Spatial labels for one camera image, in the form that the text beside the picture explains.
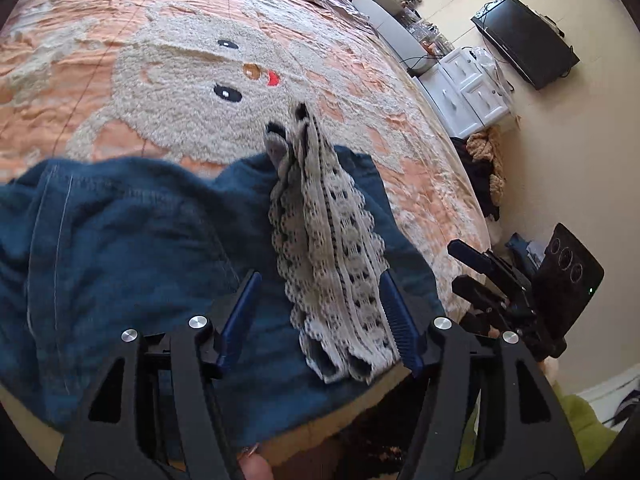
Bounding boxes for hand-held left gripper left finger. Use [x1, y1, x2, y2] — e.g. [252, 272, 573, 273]
[55, 270, 263, 480]

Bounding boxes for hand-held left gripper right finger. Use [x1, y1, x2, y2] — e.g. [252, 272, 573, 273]
[378, 269, 586, 480]

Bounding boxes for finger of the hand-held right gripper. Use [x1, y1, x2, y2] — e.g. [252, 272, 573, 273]
[447, 240, 531, 291]
[451, 276, 508, 309]

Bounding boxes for blue pants with lace hem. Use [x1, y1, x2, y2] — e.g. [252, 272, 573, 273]
[0, 102, 446, 441]

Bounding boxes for blue fabric item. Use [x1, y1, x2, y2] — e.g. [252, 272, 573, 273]
[505, 232, 547, 272]

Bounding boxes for dark clothes heap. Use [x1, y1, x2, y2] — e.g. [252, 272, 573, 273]
[450, 135, 501, 222]

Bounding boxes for tan knitted garment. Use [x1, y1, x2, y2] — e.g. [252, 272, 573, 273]
[466, 126, 507, 202]

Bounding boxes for green cloth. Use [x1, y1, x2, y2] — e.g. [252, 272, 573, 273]
[455, 392, 619, 480]

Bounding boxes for white drawer dresser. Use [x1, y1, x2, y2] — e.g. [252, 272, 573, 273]
[417, 47, 516, 139]

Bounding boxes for clear plastic bag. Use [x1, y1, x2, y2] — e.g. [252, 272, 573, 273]
[470, 46, 512, 97]

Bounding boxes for black flat television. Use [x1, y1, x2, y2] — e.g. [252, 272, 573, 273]
[471, 0, 581, 91]

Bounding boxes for group of bottles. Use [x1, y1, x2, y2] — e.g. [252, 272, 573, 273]
[400, 5, 457, 57]

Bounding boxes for grey vanity desk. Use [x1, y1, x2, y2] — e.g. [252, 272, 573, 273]
[332, 0, 441, 77]

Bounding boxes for peach printed bedspread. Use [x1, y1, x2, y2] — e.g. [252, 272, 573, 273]
[0, 0, 493, 461]

